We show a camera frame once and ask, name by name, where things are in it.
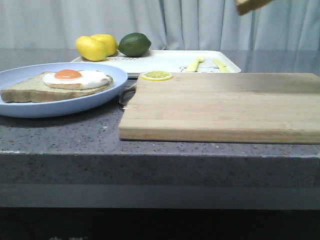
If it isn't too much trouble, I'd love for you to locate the yellow plastic knife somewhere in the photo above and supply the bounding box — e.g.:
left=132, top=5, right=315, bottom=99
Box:
left=212, top=59, right=231, bottom=73

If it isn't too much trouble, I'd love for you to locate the yellow lemon slice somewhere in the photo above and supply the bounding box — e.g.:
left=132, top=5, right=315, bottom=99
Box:
left=141, top=70, right=173, bottom=81

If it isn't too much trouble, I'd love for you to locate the wooden cutting board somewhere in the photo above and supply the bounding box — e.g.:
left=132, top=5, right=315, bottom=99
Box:
left=119, top=72, right=320, bottom=144

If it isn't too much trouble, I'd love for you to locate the metal spoon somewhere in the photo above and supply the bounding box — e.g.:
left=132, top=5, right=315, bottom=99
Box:
left=118, top=83, right=136, bottom=110

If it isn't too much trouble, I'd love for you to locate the light blue round plate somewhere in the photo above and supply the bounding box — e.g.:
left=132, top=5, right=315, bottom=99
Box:
left=0, top=62, right=128, bottom=118

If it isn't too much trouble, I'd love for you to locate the yellow plastic fork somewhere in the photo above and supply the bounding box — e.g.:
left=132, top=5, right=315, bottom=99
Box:
left=185, top=56, right=205, bottom=73

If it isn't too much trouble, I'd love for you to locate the white rectangular tray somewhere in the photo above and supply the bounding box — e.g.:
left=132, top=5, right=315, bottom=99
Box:
left=69, top=49, right=242, bottom=75

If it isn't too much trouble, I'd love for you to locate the fried egg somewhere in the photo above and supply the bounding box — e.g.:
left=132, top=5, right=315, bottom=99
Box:
left=42, top=69, right=113, bottom=90

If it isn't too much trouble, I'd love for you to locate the white curtain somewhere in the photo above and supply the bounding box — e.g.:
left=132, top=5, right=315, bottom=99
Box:
left=0, top=0, right=320, bottom=51

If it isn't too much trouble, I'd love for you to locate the green lime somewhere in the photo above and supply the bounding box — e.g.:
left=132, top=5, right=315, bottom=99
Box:
left=118, top=32, right=152, bottom=57

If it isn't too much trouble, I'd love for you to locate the toast bread slice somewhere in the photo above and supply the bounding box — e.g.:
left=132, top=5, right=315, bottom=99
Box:
left=235, top=0, right=272, bottom=16
left=0, top=71, right=114, bottom=103

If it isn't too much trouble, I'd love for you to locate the rear yellow lemon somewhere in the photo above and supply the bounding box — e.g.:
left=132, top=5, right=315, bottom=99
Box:
left=91, top=34, right=119, bottom=57

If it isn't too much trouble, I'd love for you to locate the front yellow lemon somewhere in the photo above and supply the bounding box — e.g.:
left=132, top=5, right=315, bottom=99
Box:
left=75, top=36, right=108, bottom=62

